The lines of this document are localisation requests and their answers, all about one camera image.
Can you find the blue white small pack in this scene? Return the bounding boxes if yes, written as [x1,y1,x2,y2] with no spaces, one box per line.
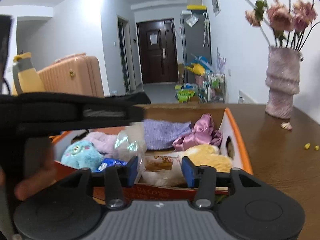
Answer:
[95,158,127,172]

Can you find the yellow white plush toy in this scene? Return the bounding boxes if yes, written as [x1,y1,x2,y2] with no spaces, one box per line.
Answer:
[141,144,233,187]

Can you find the lilac fluffy towel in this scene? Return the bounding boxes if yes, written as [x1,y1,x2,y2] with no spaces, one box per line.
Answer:
[83,132,117,158]

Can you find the translucent plastic shell bag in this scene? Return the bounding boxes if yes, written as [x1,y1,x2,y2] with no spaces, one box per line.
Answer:
[113,125,146,166]

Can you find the snack packet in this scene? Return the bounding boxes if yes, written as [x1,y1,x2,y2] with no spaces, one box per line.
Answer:
[143,155,181,172]

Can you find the blue plush monster toy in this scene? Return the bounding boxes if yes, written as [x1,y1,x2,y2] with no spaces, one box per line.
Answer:
[60,140,104,172]

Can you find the pink satin bag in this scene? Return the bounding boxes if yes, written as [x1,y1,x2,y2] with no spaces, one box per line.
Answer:
[172,113,223,151]

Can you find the lilac knit pouch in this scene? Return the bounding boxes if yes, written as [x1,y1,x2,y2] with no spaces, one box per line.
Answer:
[143,119,191,150]

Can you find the person left hand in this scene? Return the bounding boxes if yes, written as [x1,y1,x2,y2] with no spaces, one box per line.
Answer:
[1,136,55,202]

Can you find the yellow thermos jug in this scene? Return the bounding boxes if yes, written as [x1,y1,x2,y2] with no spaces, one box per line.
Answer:
[12,52,46,95]

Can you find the red cardboard box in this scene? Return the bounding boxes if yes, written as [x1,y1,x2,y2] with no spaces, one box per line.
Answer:
[48,103,254,204]

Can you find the pink ribbed suitcase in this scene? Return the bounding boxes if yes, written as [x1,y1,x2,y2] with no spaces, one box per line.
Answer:
[37,53,104,98]

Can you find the yellow watering can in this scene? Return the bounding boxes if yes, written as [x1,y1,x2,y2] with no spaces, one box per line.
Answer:
[185,63,206,76]

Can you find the pink textured vase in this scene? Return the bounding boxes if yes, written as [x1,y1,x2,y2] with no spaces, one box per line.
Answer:
[265,46,300,120]

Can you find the dark brown entrance door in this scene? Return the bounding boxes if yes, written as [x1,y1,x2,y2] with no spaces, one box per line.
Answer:
[137,18,178,84]

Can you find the grey refrigerator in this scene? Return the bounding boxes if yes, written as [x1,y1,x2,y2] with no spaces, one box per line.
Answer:
[179,11,213,84]

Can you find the dried pink roses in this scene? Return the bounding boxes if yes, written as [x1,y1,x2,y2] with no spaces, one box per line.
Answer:
[244,0,319,52]

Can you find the wire storage rack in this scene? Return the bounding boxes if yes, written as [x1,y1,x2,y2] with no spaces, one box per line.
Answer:
[198,72,226,103]

